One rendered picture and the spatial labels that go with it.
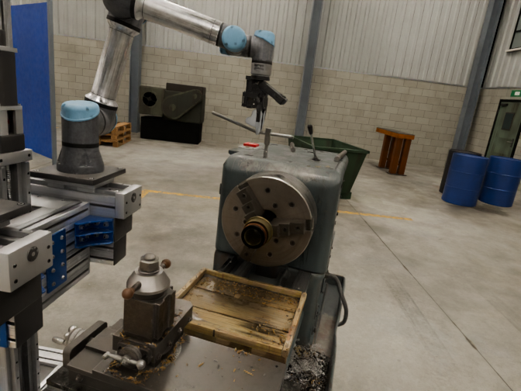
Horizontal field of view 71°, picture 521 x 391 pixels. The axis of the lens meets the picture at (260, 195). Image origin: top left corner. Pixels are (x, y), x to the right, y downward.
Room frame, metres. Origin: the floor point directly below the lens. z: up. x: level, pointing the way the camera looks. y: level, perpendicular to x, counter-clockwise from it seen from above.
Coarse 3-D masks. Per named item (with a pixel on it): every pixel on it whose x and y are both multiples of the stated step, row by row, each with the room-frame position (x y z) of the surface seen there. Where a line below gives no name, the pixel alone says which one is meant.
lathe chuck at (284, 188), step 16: (256, 176) 1.18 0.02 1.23; (272, 176) 1.17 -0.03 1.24; (288, 176) 1.23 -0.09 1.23; (256, 192) 1.17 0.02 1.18; (272, 192) 1.16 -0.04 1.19; (288, 192) 1.14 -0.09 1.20; (304, 192) 1.18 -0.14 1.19; (224, 208) 1.19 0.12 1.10; (240, 208) 1.18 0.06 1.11; (272, 208) 1.15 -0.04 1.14; (288, 208) 1.14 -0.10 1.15; (304, 208) 1.13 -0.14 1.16; (224, 224) 1.19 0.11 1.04; (240, 224) 1.18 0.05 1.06; (240, 240) 1.18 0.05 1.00; (272, 240) 1.15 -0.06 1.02; (288, 240) 1.14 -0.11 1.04; (304, 240) 1.12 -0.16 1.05; (256, 256) 1.16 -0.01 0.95; (272, 256) 1.15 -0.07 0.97; (288, 256) 1.14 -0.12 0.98
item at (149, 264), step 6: (150, 252) 0.62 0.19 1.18; (144, 258) 0.61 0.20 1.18; (150, 258) 0.61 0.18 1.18; (156, 258) 0.62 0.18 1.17; (144, 264) 0.60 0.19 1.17; (150, 264) 0.60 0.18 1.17; (156, 264) 0.61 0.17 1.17; (138, 270) 0.61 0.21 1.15; (144, 270) 0.60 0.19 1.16; (150, 270) 0.60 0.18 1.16; (156, 270) 0.61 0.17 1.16
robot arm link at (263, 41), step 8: (256, 32) 1.40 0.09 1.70; (264, 32) 1.39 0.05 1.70; (256, 40) 1.39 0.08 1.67; (264, 40) 1.38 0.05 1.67; (272, 40) 1.40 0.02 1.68; (256, 48) 1.38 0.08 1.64; (264, 48) 1.38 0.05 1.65; (272, 48) 1.40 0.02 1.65; (256, 56) 1.39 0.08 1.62; (264, 56) 1.39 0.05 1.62; (272, 56) 1.41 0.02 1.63
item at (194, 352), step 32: (64, 352) 0.60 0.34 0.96; (96, 352) 0.61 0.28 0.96; (192, 352) 0.63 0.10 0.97; (224, 352) 0.64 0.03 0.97; (96, 384) 0.56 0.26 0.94; (128, 384) 0.54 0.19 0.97; (160, 384) 0.54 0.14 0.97; (192, 384) 0.55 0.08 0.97; (224, 384) 0.56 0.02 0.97; (256, 384) 0.57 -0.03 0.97
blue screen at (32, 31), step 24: (48, 0) 5.05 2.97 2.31; (24, 24) 5.51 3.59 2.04; (48, 24) 5.06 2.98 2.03; (24, 48) 5.53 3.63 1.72; (48, 48) 5.07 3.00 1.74; (24, 72) 5.56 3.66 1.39; (48, 72) 5.11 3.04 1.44; (24, 96) 5.58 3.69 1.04; (48, 96) 5.13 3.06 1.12; (24, 120) 5.61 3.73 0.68; (48, 120) 5.14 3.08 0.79; (48, 144) 5.16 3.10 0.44
